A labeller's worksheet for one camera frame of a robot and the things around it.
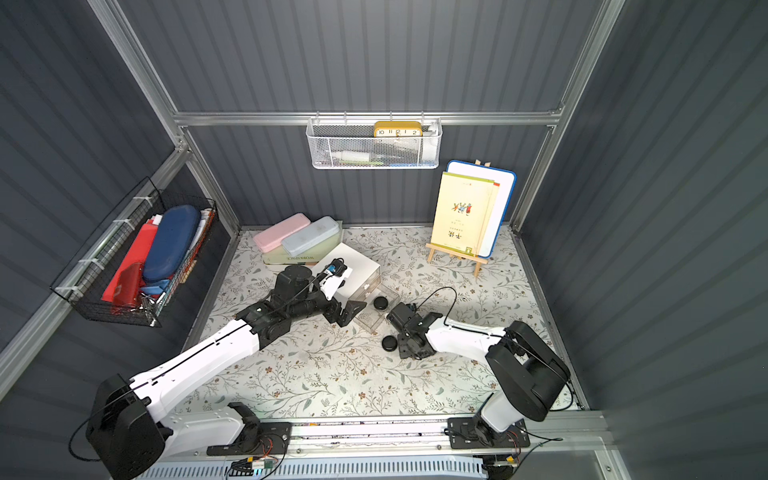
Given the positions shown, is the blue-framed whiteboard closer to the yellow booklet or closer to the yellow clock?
the yellow booklet

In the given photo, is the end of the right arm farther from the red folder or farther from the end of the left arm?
the red folder

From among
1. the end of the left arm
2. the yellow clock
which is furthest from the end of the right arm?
the yellow clock

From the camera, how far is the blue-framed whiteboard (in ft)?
2.96
